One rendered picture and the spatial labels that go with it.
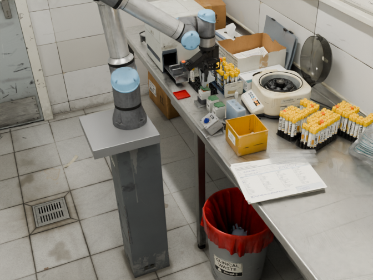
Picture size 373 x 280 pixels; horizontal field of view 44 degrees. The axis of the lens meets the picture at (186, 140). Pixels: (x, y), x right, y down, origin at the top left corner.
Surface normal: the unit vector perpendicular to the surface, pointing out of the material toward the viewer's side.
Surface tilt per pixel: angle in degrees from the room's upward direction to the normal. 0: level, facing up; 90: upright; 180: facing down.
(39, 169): 0
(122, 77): 7
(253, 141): 90
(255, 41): 88
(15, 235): 0
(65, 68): 90
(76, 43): 90
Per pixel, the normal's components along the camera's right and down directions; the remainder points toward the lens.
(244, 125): 0.33, 0.54
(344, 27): -0.92, 0.25
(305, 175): -0.04, -0.81
